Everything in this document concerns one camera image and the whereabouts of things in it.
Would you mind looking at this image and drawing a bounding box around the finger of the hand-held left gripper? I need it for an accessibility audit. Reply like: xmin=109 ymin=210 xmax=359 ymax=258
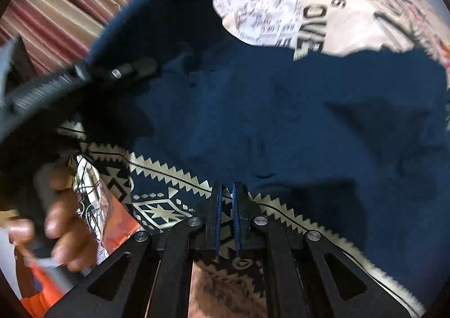
xmin=88 ymin=57 xmax=159 ymax=84

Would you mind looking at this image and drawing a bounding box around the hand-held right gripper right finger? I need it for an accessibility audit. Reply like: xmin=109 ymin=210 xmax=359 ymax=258
xmin=231 ymin=182 xmax=412 ymax=318

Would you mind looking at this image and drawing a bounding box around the striped curtain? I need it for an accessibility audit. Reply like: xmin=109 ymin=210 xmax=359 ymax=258
xmin=0 ymin=0 xmax=134 ymax=76

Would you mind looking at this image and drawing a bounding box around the person's orange clothing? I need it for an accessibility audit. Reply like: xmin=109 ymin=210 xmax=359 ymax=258
xmin=19 ymin=262 xmax=66 ymax=318

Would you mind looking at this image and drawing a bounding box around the navy patterned hoodie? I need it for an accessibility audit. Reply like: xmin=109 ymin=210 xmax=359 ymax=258
xmin=0 ymin=0 xmax=450 ymax=315

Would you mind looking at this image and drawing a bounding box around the printed blanket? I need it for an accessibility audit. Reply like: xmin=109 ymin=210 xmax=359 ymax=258
xmin=70 ymin=0 xmax=450 ymax=318

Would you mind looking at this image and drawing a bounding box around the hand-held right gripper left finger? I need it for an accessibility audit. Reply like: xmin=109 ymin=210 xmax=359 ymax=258
xmin=46 ymin=183 xmax=223 ymax=318

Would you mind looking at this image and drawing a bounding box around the person's left hand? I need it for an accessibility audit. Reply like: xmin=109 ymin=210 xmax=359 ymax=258
xmin=5 ymin=162 xmax=101 ymax=273

